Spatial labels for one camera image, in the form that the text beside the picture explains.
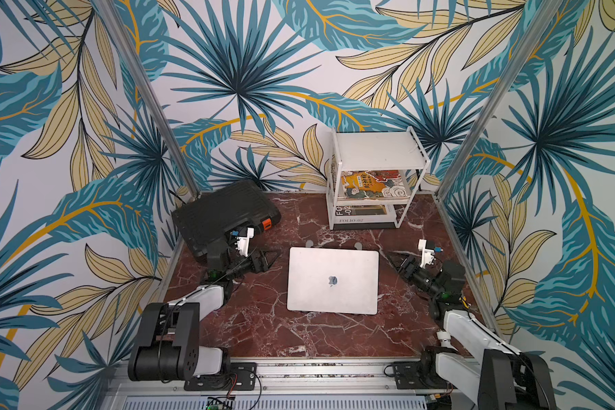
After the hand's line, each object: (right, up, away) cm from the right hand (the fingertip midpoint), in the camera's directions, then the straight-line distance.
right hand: (375, 262), depth 80 cm
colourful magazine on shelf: (+3, +26, +15) cm, 30 cm away
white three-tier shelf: (+6, +37, +5) cm, 38 cm away
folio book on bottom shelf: (+7, +16, +26) cm, 31 cm away
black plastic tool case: (-58, +15, +21) cm, 64 cm away
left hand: (-32, +2, +4) cm, 32 cm away
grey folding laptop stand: (-21, +5, +7) cm, 22 cm away
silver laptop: (-13, -7, +5) cm, 15 cm away
